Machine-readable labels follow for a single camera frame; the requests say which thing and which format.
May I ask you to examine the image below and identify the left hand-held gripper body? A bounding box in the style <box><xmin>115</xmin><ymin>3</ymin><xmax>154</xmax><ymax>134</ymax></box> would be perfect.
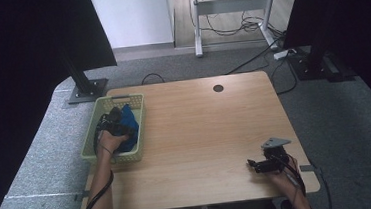
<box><xmin>94</xmin><ymin>106</ymin><xmax>137</xmax><ymax>140</ymax></box>

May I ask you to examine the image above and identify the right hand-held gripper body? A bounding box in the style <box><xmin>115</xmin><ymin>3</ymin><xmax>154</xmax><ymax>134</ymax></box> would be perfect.
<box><xmin>258</xmin><ymin>135</ymin><xmax>294</xmax><ymax>175</ymax></box>

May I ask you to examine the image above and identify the blue shirt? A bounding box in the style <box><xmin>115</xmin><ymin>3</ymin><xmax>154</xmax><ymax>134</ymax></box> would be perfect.
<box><xmin>112</xmin><ymin>102</ymin><xmax>142</xmax><ymax>154</ymax></box>

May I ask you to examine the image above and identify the green plastic basket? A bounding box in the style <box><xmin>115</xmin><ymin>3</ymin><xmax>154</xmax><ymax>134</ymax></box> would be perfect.
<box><xmin>76</xmin><ymin>92</ymin><xmax>151</xmax><ymax>168</ymax></box>

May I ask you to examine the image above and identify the person's left hand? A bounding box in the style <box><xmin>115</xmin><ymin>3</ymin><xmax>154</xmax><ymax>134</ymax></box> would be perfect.
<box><xmin>93</xmin><ymin>127</ymin><xmax>131</xmax><ymax>160</ymax></box>

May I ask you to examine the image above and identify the person's right hand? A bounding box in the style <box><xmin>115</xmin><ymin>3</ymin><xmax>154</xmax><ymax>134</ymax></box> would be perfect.
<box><xmin>267</xmin><ymin>157</ymin><xmax>304</xmax><ymax>196</ymax></box>

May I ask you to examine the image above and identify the grey table edge clip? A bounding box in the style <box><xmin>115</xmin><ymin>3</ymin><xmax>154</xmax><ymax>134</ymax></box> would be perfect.
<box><xmin>299</xmin><ymin>163</ymin><xmax>322</xmax><ymax>177</ymax></box>

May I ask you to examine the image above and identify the black metal stand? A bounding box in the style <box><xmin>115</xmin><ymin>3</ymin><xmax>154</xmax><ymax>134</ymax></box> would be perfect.
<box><xmin>287</xmin><ymin>34</ymin><xmax>357</xmax><ymax>87</ymax></box>
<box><xmin>58</xmin><ymin>47</ymin><xmax>111</xmax><ymax>106</ymax></box>

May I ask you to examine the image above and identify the white power strip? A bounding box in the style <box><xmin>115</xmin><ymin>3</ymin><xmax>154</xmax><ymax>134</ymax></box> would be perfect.
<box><xmin>273</xmin><ymin>47</ymin><xmax>300</xmax><ymax>61</ymax></box>

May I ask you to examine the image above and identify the black curtain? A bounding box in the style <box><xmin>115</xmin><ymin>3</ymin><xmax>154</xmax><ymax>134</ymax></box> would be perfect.
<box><xmin>0</xmin><ymin>0</ymin><xmax>130</xmax><ymax>209</ymax></box>
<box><xmin>280</xmin><ymin>0</ymin><xmax>371</xmax><ymax>129</ymax></box>

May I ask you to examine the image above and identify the right hand-held gripper cable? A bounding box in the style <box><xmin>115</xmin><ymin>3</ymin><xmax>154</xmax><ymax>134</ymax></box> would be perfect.
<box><xmin>277</xmin><ymin>150</ymin><xmax>307</xmax><ymax>199</ymax></box>

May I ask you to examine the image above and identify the hand-held gripper cable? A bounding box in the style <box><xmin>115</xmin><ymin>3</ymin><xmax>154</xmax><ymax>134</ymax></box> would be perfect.
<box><xmin>277</xmin><ymin>150</ymin><xmax>307</xmax><ymax>199</ymax></box>
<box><xmin>69</xmin><ymin>113</ymin><xmax>117</xmax><ymax>209</ymax></box>

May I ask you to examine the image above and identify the black cable loop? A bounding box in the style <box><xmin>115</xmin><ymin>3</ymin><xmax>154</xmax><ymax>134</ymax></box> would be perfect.
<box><xmin>140</xmin><ymin>71</ymin><xmax>167</xmax><ymax>86</ymax></box>

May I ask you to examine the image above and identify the thin dark cable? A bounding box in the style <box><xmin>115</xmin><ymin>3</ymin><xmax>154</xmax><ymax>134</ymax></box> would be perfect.
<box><xmin>313</xmin><ymin>166</ymin><xmax>334</xmax><ymax>209</ymax></box>

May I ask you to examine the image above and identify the left hand-held gripper cable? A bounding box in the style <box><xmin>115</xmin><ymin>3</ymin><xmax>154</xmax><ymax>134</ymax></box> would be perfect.
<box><xmin>69</xmin><ymin>113</ymin><xmax>117</xmax><ymax>209</ymax></box>

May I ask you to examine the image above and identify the curved black floor cable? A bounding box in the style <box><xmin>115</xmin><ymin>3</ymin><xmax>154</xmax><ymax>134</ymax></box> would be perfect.
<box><xmin>268</xmin><ymin>57</ymin><xmax>299</xmax><ymax>97</ymax></box>

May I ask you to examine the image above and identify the long black floor cable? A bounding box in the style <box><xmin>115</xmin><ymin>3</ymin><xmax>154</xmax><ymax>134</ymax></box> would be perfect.
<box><xmin>222</xmin><ymin>36</ymin><xmax>287</xmax><ymax>76</ymax></box>

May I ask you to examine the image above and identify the tangle of black cables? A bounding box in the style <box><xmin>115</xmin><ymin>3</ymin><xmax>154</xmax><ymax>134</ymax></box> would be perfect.
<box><xmin>197</xmin><ymin>0</ymin><xmax>290</xmax><ymax>40</ymax></box>

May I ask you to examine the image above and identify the white desk frame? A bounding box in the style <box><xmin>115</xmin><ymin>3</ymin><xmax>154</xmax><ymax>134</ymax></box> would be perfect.
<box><xmin>181</xmin><ymin>0</ymin><xmax>285</xmax><ymax>59</ymax></box>

